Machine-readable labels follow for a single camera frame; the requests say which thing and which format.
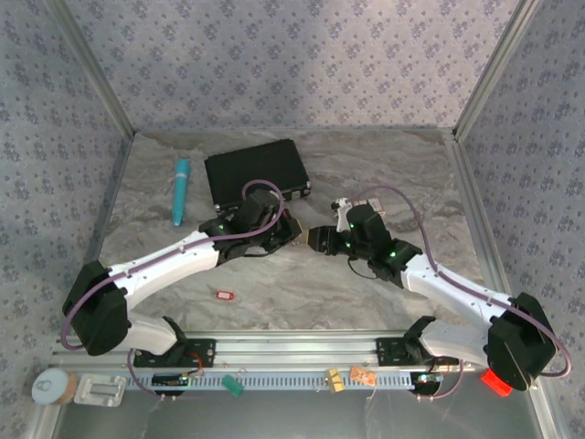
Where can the red key tag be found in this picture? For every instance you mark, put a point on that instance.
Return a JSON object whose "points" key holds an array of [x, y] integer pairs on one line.
{"points": [[224, 294]]}

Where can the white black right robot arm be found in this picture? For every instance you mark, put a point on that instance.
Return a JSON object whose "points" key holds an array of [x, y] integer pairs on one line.
{"points": [[457, 288]]}

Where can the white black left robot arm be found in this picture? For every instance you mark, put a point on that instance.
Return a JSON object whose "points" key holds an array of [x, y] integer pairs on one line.
{"points": [[151, 267]]}

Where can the black hard case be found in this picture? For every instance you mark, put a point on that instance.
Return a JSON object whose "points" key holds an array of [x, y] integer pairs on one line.
{"points": [[251, 169]]}

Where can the teal pen tube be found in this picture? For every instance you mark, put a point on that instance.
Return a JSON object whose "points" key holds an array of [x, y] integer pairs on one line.
{"points": [[180, 192]]}

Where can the yellow key tag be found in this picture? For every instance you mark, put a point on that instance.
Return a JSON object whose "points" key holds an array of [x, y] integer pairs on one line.
{"points": [[334, 381]]}

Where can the orange key tag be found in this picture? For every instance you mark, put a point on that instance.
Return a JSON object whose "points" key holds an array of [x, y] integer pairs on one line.
{"points": [[364, 375]]}

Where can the green key tag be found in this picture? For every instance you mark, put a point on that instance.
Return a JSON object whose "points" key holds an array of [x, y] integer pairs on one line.
{"points": [[233, 385]]}

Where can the small circuit board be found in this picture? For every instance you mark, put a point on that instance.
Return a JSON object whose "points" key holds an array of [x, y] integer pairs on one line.
{"points": [[428, 378], [171, 379]]}

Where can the red plastic block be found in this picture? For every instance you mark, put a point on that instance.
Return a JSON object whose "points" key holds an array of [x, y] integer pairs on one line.
{"points": [[494, 385]]}

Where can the white plastic holder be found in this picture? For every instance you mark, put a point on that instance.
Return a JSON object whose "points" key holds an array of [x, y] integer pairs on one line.
{"points": [[100, 390]]}

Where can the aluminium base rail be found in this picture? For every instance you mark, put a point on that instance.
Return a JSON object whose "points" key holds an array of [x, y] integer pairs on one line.
{"points": [[292, 350]]}

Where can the aluminium table edge rail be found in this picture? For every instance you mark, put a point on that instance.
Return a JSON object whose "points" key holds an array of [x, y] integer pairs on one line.
{"points": [[114, 183], [471, 206]]}

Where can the aluminium frame post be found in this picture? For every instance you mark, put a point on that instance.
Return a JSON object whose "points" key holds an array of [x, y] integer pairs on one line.
{"points": [[91, 68], [493, 68]]}

